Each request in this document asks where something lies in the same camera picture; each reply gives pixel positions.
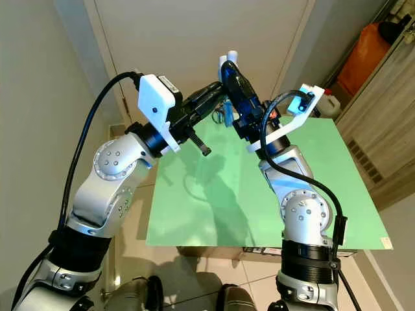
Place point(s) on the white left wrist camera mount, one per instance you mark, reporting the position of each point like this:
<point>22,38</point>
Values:
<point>157,100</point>

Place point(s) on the white door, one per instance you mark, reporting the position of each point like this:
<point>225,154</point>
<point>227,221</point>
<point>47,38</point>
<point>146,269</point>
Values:
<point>194,32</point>

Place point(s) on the white plastic jug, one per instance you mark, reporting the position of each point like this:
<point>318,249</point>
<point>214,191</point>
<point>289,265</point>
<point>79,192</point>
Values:
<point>331,107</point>

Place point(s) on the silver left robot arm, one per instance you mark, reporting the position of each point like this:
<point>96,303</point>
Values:
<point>113,162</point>

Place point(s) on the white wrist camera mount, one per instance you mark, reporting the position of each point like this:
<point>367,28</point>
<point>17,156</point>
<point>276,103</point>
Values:
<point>157,100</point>
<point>314,97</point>

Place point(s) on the dark robot leg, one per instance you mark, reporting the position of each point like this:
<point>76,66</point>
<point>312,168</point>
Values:
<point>133,295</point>
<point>240,301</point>

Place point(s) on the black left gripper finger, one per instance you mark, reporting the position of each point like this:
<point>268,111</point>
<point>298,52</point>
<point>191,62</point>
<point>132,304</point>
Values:
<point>211,89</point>
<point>213,107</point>

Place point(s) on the black round object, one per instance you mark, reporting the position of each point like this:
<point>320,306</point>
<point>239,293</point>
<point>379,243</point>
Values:
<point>395,31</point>

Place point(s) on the dark left robot leg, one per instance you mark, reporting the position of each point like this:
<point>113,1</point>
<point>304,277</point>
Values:
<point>133,295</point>

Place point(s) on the black labelled box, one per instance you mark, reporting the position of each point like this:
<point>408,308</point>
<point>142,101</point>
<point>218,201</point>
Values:
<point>269,251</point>

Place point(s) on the dark right robot leg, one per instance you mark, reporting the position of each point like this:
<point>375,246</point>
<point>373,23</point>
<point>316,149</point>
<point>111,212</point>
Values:
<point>240,301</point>

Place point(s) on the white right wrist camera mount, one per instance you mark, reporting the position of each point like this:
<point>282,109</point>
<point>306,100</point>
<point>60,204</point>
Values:
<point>314,97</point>

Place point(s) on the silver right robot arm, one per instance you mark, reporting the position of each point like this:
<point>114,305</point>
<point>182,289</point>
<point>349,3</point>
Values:
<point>305,217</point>

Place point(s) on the orange bag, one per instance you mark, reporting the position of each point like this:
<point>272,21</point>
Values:
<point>363,58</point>

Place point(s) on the wooden cabinet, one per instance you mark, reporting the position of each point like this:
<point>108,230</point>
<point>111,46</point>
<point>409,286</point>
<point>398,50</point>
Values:
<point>382,123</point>

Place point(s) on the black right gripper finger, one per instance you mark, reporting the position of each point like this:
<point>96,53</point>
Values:
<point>253,97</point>
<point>235,87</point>

